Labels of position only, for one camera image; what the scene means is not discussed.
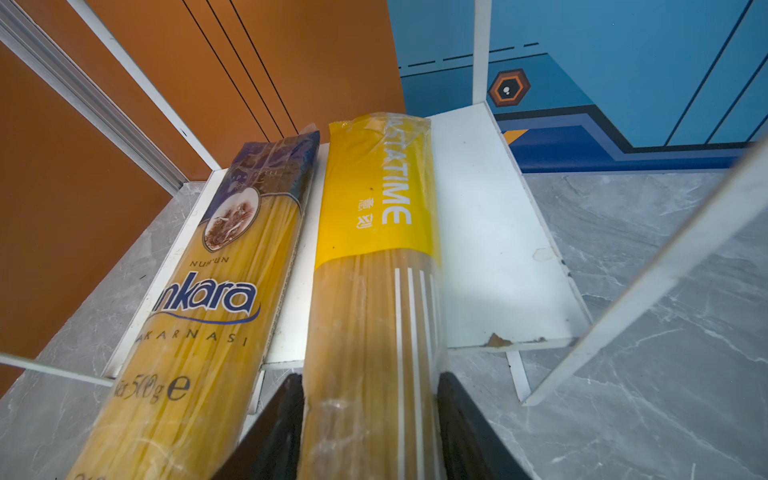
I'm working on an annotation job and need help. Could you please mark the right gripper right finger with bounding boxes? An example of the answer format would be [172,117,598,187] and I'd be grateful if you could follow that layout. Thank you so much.
[437,372,531,480]

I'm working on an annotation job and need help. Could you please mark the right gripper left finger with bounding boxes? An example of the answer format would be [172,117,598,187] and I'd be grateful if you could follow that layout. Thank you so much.
[212,373,304,480]

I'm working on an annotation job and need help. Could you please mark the blue yellow spaghetti bag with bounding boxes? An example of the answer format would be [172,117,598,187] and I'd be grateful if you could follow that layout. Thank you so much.
[70,128,320,479]

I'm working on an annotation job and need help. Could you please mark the white two-tier shelf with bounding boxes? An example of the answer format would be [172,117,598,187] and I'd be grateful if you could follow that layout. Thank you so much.
[1,1,767,406]

